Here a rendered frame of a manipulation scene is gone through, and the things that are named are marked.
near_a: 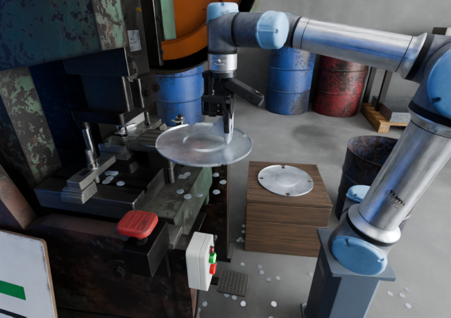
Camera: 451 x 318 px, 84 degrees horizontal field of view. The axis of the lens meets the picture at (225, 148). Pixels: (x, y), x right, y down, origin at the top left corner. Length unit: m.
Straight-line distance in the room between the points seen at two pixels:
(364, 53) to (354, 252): 0.45
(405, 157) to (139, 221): 0.53
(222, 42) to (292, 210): 0.88
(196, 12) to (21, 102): 0.65
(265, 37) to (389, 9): 3.62
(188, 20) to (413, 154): 0.86
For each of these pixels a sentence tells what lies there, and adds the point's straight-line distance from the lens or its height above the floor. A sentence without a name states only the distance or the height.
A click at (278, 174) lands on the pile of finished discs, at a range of 1.43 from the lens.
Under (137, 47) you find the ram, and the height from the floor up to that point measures 1.05.
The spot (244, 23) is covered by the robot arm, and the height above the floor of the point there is 1.11.
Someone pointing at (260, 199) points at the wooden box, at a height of 0.35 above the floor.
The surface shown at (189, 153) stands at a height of 0.78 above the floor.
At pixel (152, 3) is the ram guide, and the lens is 0.83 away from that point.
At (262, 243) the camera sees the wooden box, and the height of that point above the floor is 0.07.
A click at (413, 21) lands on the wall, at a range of 4.26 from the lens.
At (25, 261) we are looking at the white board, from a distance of 0.96.
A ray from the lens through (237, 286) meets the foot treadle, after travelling 1.16.
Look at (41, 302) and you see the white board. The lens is 1.02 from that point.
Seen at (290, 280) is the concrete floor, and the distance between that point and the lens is 1.40.
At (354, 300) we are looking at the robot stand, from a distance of 1.02.
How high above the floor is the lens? 1.11
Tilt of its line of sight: 27 degrees down
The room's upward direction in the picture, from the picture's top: straight up
